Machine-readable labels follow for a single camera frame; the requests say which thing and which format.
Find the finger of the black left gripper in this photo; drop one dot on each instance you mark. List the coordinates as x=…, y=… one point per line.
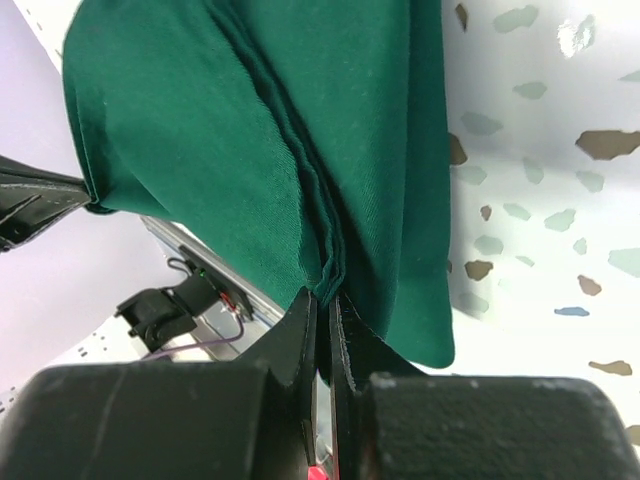
x=33, y=200

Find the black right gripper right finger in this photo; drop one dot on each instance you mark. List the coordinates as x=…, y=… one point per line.
x=392, y=421

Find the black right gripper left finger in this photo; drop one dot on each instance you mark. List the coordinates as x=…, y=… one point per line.
x=248, y=418

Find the dark green surgical cloth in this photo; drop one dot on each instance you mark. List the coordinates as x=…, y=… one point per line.
x=304, y=142

